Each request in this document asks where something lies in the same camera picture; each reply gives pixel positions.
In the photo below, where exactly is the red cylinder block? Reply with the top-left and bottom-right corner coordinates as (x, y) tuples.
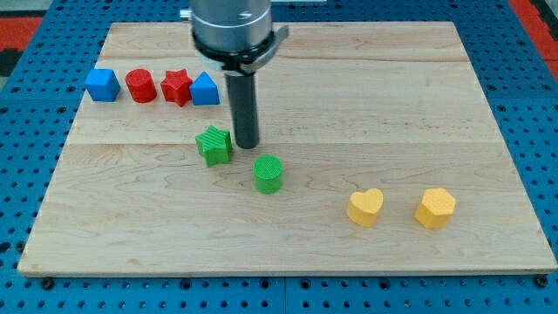
(125, 68), (157, 103)

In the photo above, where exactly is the green star block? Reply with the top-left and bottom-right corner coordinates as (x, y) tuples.
(195, 125), (232, 167)

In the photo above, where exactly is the green cylinder block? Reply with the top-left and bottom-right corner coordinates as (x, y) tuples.
(253, 154), (283, 195)

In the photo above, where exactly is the yellow hexagon block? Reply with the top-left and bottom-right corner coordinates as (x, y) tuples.
(414, 188), (457, 229)

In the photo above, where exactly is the blue triangle block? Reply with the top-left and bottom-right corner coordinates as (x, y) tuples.
(189, 72), (221, 106)

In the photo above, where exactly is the yellow heart block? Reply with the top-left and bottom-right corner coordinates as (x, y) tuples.
(346, 188), (384, 227)

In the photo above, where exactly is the wooden board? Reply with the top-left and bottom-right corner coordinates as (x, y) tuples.
(18, 22), (557, 277)

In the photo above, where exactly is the blue cube block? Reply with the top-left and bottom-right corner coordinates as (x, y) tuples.
(85, 68), (120, 102)

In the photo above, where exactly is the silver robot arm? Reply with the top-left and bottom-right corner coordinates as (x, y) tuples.
(187, 0), (289, 76)

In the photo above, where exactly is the red star block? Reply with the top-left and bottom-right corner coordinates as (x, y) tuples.
(160, 69), (193, 107)

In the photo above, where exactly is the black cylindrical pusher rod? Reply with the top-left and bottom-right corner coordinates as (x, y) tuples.
(225, 75), (260, 149)

